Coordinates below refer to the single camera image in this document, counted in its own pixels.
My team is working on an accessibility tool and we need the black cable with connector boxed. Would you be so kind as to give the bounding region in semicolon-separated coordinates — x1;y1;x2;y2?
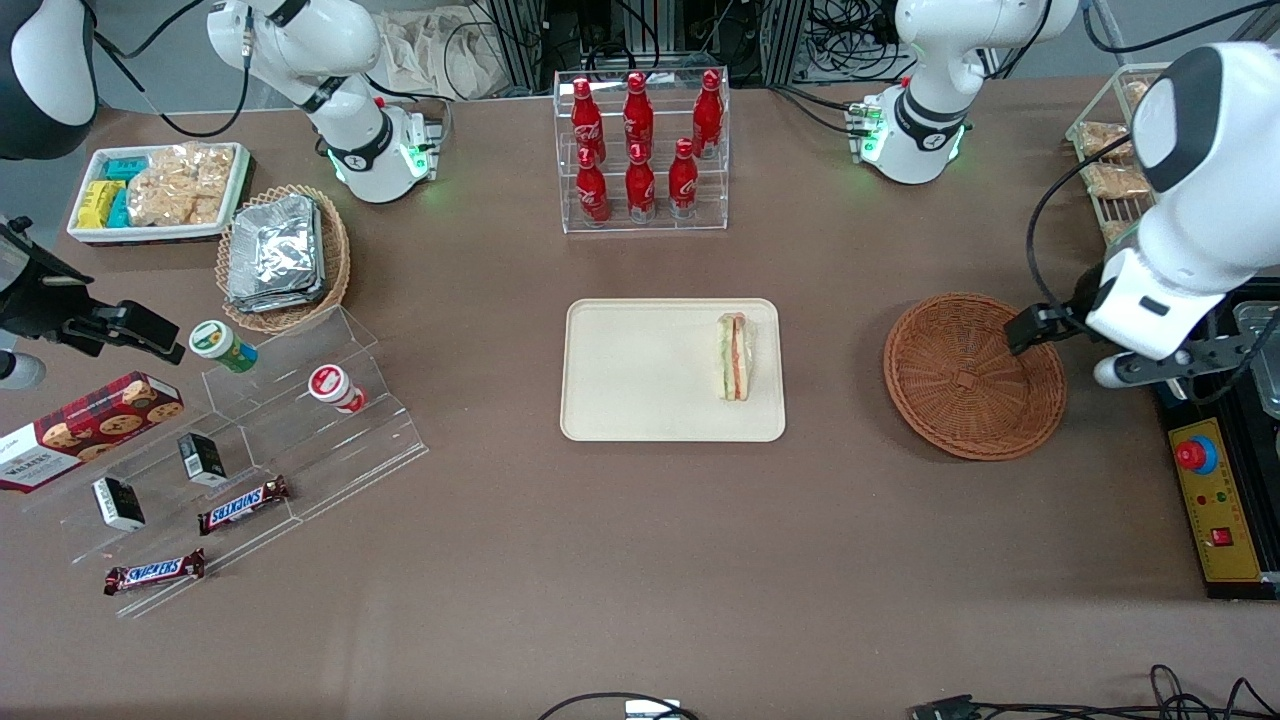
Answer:
910;665;1280;720

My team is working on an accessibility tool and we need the plastic sandwich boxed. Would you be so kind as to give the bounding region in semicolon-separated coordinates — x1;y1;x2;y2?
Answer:
715;312;758;403

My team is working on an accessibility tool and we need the red lidded yogurt cup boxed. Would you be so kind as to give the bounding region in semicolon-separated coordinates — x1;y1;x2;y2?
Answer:
307;364;367;415

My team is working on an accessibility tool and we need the red cola bottle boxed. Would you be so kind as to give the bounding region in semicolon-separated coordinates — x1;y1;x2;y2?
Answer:
626;143;657;223
571;77;606;161
693;70;724;156
576;147;610;226
668;138;699;219
623;72;655;151

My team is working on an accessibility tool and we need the foil wrapped packet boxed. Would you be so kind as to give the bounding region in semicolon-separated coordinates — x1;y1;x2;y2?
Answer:
228;195;326;301
225;280;329;315

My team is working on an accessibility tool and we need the yellow control panel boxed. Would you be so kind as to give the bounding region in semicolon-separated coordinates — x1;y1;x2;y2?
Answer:
1168;418;1266;584

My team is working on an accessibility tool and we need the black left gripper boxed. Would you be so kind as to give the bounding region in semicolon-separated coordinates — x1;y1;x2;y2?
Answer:
1004;262;1102;358

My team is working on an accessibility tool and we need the Snickers chocolate bar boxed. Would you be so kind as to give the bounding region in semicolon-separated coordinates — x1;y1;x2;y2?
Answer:
103;548;207;597
197;475;292;536

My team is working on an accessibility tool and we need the clear acrylic stepped stand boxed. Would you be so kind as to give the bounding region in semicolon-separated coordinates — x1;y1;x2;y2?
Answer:
25;305;431;621

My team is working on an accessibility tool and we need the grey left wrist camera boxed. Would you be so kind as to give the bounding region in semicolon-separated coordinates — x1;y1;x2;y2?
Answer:
1093;335;1253;389

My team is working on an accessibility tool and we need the small black carton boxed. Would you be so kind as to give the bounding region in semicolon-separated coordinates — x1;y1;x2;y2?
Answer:
92;477;147;532
178;432;228;488

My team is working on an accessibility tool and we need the wire snack rack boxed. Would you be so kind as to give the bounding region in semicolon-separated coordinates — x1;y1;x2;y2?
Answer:
1063;62;1176;246

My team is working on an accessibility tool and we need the red tartan cookie box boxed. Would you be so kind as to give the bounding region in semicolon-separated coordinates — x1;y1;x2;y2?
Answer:
0;371;185;494

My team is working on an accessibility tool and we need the white rectangular snack bin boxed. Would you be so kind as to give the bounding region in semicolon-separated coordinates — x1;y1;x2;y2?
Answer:
66;142;253;247

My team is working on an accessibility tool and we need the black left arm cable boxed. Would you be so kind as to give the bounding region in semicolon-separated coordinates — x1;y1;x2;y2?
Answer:
1026;150;1166;316

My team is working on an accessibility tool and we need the black cable bundle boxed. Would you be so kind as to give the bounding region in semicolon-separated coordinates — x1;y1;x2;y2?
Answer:
810;0;906;81

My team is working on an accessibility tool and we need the clear bag of crackers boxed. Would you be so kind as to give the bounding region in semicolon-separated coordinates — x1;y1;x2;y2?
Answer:
125;142;236;228

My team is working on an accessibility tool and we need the black control box housing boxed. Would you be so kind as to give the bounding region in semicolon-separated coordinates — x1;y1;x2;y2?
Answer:
1150;280;1280;601

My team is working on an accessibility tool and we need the clear acrylic bottle rack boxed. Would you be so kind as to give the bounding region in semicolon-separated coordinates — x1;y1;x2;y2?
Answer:
553;68;732;236

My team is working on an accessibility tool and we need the brown round wicker basket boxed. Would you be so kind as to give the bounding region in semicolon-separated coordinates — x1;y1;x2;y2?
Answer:
883;292;1067;462

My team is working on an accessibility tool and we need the aluminium frame post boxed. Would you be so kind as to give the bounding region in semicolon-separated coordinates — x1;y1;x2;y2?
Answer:
487;0;546;91
760;0;811;86

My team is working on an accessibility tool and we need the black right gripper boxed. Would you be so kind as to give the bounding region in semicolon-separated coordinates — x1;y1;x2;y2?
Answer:
0;218;187;366

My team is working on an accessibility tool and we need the black cable on table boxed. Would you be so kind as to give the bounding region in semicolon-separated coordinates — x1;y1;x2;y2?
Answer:
537;692;701;720

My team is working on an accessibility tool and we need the beige cloth bag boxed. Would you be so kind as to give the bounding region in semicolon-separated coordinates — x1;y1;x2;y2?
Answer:
375;10;506;101

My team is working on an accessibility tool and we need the cream plastic tray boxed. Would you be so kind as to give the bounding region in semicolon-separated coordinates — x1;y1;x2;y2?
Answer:
560;298;787;443

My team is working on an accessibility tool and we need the yellow snack packet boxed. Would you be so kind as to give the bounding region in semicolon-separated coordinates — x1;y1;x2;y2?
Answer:
77;180;123;231

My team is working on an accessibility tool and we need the light wicker basket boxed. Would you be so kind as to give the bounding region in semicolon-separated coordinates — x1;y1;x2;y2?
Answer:
215;184;352;335

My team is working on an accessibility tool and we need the green lidded yogurt cup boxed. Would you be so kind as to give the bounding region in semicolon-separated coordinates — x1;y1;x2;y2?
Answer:
189;320;259;375

